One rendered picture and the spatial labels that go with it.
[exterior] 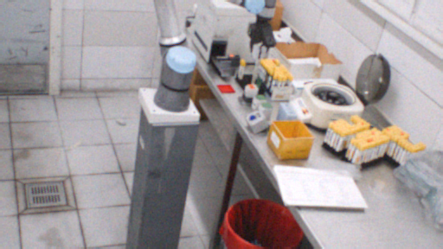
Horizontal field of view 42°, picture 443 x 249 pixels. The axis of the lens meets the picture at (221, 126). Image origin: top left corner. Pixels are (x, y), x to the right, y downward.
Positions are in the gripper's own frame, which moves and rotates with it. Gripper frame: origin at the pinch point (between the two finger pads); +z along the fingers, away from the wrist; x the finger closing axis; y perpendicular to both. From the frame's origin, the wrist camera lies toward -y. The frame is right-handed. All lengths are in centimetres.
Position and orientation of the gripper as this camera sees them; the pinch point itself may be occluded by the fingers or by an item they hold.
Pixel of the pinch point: (256, 60)
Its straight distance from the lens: 252.2
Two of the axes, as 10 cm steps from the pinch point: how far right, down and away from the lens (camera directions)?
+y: -2.9, -5.4, 7.9
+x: -9.4, 0.2, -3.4
